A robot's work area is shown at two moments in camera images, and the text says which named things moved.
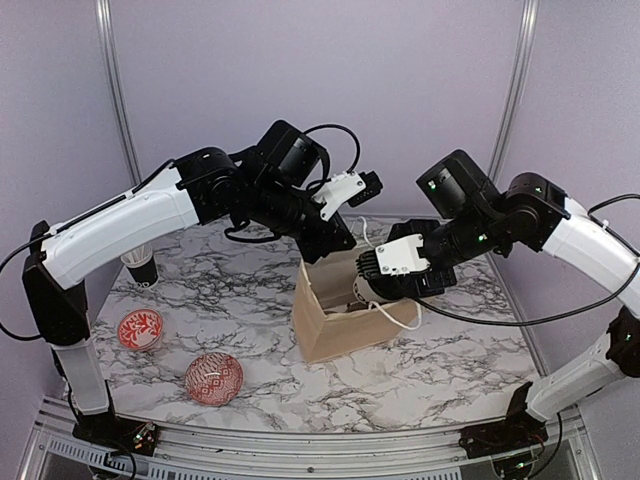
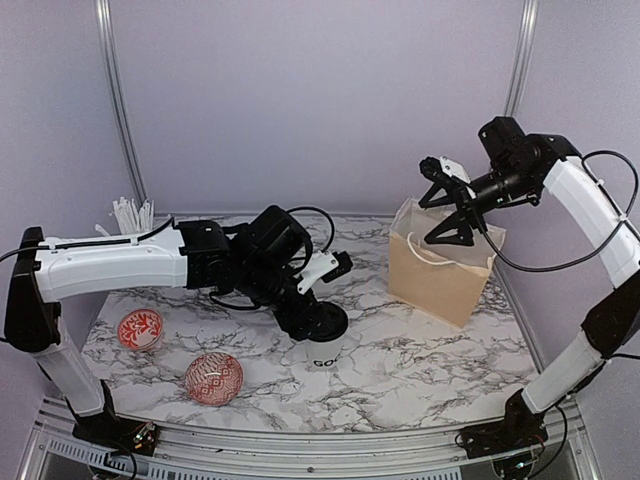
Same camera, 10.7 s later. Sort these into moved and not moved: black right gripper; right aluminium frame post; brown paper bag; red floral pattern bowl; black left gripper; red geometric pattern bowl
Moved: black right gripper; black left gripper; brown paper bag
Not moved: red geometric pattern bowl; red floral pattern bowl; right aluminium frame post
